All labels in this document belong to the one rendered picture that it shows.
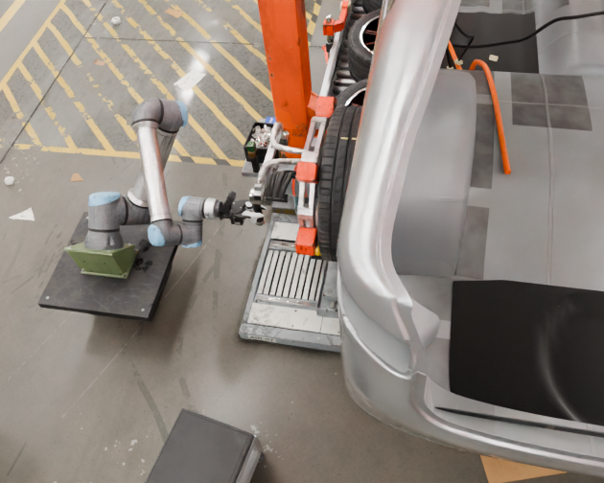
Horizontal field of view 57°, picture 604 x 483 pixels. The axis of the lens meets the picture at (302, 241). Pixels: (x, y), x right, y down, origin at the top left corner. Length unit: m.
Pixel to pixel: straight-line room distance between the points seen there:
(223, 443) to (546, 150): 1.74
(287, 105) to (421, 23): 1.28
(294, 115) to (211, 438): 1.52
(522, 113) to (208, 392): 1.94
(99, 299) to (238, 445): 1.07
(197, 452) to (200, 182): 1.84
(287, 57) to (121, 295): 1.42
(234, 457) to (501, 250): 1.33
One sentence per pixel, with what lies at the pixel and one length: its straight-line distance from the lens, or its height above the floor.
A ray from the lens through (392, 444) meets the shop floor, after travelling 2.78.
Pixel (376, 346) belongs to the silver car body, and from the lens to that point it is 1.39.
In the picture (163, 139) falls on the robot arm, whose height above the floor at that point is 0.90.
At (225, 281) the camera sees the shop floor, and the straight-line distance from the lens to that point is 3.22.
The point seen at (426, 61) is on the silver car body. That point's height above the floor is 1.77.
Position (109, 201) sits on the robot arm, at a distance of 2.91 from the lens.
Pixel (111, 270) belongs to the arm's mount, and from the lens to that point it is 3.01.
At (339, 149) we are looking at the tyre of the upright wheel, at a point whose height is 1.16.
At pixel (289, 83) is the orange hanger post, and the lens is 2.67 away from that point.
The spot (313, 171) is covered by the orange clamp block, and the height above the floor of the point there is 1.15.
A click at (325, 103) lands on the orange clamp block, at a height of 1.11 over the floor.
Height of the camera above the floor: 2.67
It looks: 54 degrees down
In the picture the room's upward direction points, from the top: 8 degrees counter-clockwise
